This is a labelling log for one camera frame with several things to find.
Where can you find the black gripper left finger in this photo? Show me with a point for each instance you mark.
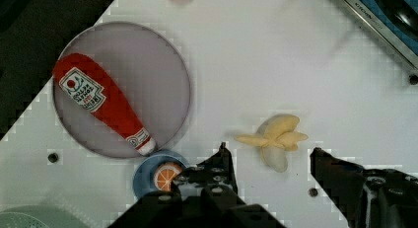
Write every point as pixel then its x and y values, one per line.
pixel 202 196

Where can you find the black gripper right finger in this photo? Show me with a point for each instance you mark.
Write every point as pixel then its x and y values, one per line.
pixel 367 198

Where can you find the yellow plush peeled banana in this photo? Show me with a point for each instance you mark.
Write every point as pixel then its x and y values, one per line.
pixel 279 136

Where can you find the orange slice toy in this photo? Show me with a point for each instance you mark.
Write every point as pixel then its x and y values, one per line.
pixel 164 175

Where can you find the small blue bowl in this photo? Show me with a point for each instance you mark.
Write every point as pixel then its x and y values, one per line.
pixel 143 177

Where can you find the grey round plate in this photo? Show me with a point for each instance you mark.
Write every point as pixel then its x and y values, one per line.
pixel 149 71

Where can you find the red plush ketchup bottle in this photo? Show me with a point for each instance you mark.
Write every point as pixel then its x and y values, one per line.
pixel 84 81

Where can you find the green oval colander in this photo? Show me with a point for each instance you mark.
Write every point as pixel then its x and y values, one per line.
pixel 39 216

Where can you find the silver black toaster oven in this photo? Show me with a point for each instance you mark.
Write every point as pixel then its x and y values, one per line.
pixel 394 22

